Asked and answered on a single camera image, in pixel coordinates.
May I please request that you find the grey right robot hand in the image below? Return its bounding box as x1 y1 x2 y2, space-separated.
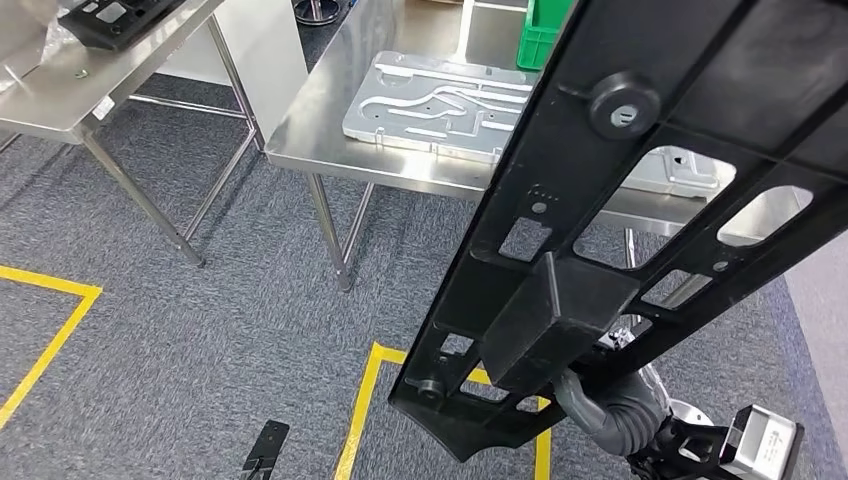
553 324 667 437

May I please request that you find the long black plastic part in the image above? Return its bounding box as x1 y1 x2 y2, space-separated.
58 0 187 52
388 0 848 464

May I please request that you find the large steel workbench table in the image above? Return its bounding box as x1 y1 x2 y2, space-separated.
263 0 816 294

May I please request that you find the yellow floor tape square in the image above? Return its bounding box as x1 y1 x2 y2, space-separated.
334 342 553 480
0 264 104 431

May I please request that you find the silver stamped metal panel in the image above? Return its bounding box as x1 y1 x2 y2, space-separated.
342 50 721 199

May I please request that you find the green plastic crate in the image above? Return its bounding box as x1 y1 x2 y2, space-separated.
515 0 576 72

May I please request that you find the white cabinet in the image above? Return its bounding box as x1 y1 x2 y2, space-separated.
157 0 309 144

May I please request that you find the small steel table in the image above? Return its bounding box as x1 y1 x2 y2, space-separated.
0 0 266 268

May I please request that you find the clear plastic wrap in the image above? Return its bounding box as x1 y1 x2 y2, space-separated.
0 0 69 94

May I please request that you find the black right wrist camera bracket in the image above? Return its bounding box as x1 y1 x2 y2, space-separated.
629 413 738 480

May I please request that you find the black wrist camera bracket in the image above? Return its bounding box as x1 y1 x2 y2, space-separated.
239 419 291 480
629 413 738 480

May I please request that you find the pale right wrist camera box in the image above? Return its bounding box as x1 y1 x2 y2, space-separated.
718 405 806 480

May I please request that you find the black left wrist camera bracket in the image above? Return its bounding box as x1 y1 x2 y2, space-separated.
239 419 291 480

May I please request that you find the chrome stanchion post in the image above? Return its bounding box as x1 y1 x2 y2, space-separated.
293 0 341 27

